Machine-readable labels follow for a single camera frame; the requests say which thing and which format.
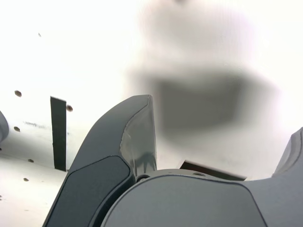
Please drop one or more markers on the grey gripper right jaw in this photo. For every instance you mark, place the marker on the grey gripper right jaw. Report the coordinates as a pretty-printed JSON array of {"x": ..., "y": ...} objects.
[{"x": 189, "y": 205}]

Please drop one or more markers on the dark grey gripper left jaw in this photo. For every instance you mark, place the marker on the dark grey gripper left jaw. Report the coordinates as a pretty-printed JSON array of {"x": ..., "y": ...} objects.
[{"x": 101, "y": 146}]

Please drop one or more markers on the black tape square outline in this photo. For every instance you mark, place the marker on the black tape square outline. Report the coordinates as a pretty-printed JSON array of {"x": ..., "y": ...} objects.
[{"x": 225, "y": 173}]

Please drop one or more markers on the black tape strip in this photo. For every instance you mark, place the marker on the black tape strip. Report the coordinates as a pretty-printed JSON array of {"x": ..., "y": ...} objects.
[{"x": 58, "y": 132}]

